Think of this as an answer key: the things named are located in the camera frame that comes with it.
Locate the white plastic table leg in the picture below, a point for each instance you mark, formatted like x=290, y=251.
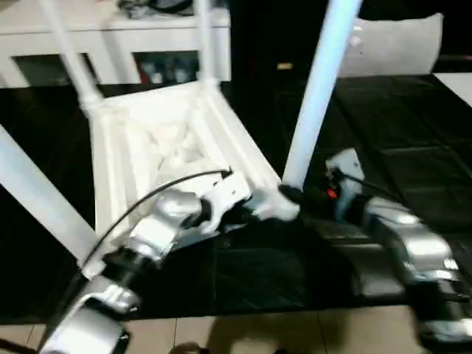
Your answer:
x=37, y=184
x=317, y=92
x=73, y=59
x=206, y=44

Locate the white plastic table top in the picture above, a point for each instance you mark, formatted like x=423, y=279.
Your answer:
x=147, y=121

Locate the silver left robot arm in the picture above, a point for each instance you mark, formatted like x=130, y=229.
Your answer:
x=162, y=221

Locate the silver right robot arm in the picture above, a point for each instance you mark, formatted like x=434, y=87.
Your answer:
x=424, y=243

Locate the black work mat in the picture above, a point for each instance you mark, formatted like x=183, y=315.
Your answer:
x=405, y=129

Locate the small yellow label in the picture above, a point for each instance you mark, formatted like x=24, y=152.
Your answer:
x=285, y=66

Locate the tall white jar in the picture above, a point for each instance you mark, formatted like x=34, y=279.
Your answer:
x=180, y=75

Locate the black tall furniture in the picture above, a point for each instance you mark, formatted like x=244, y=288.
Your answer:
x=258, y=37

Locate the small white cup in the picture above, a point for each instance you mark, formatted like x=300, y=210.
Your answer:
x=156, y=78

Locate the grey printed cushion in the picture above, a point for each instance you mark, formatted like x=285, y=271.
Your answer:
x=398, y=48

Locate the white flat sheet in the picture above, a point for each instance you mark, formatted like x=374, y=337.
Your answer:
x=455, y=83

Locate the white glass-door cabinet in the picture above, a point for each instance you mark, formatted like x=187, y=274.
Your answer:
x=147, y=33

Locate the dark crumpled cloth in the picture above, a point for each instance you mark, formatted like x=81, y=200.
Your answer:
x=132, y=8

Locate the black work table leg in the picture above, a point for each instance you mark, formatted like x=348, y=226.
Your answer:
x=11, y=347

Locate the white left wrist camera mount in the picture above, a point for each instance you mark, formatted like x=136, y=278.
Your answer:
x=228, y=191

